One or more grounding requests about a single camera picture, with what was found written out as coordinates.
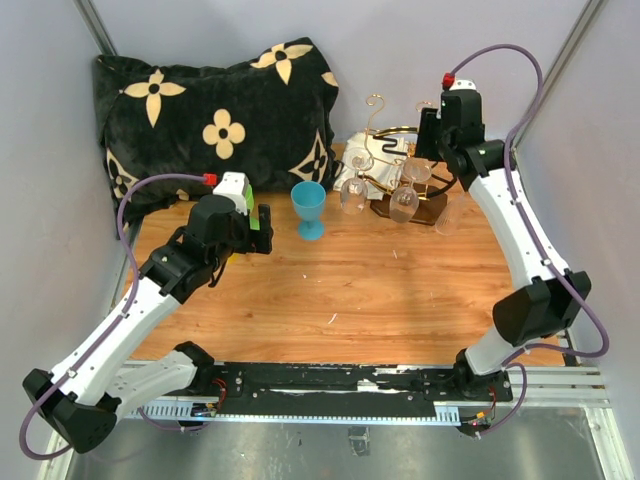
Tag gold and black wine glass rack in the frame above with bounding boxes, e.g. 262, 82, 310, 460
340, 94, 454, 226

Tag short clear wine glass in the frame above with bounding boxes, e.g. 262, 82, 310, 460
389, 157, 432, 223

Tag tall clear champagne flute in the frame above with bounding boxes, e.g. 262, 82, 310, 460
435, 194, 466, 236

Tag brown tinted clear goblet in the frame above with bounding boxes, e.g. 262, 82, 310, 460
340, 148, 374, 215

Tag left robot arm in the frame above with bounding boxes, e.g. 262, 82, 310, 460
23, 194, 273, 454

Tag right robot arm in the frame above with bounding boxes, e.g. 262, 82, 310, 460
415, 81, 591, 400

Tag green plastic goblet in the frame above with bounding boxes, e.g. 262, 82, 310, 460
244, 185, 260, 231

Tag folded cream cloth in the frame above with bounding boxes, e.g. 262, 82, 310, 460
333, 132, 410, 200

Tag blue plastic goblet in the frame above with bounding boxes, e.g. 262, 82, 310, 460
290, 181, 326, 241

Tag black floral plush pillow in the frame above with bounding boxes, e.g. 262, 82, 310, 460
92, 37, 342, 224

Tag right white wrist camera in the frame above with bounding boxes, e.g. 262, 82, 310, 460
442, 72, 477, 91

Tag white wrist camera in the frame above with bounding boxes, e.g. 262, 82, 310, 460
442, 72, 477, 91
213, 172, 254, 216

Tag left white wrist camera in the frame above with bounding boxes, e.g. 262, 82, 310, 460
213, 172, 254, 216

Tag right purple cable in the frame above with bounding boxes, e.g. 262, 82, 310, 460
441, 43, 611, 359

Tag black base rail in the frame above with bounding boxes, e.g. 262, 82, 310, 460
177, 362, 513, 421

